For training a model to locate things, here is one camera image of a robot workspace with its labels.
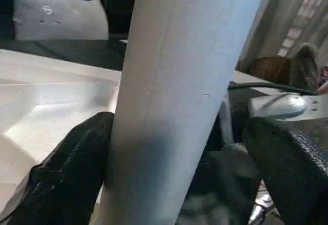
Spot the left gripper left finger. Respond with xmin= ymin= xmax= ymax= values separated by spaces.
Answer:
xmin=0 ymin=111 xmax=115 ymax=225

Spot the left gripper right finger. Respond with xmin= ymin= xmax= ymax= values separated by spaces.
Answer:
xmin=242 ymin=116 xmax=328 ymax=225

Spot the white plastic table leg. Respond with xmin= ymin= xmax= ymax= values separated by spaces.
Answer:
xmin=90 ymin=0 xmax=270 ymax=225

